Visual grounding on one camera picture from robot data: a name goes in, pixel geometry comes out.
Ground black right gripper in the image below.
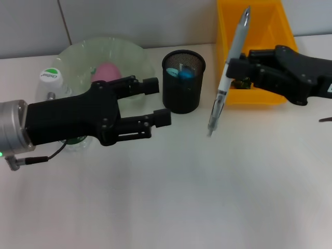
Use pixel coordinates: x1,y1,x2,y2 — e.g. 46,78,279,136
225,45,332,106

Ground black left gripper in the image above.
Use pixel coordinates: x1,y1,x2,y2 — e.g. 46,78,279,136
25,75,172,146

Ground green plastic wrapper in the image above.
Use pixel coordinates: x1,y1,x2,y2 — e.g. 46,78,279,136
229,77,254,90

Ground grey white ballpoint pen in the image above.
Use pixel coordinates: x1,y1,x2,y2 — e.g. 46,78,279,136
206,5,252,137

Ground pink toy peach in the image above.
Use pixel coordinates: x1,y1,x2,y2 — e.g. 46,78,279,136
91,62,122,84

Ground blue scissors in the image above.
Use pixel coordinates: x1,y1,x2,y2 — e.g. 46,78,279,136
165,67,196,81

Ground clear plastic ruler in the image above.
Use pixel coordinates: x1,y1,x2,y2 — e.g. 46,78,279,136
178,63,197,73

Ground clear green-label water bottle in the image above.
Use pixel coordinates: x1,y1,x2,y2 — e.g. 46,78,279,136
38,67,93,154

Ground black mesh pen holder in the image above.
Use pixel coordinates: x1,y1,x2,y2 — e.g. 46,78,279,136
161,49,206,115

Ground green glass fruit plate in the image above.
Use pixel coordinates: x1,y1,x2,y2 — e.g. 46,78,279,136
56,36,157,104

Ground yellow plastic bin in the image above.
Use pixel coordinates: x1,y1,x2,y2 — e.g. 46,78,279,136
216,0,299,106

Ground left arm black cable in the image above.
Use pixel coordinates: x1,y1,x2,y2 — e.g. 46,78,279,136
5,141,68,172

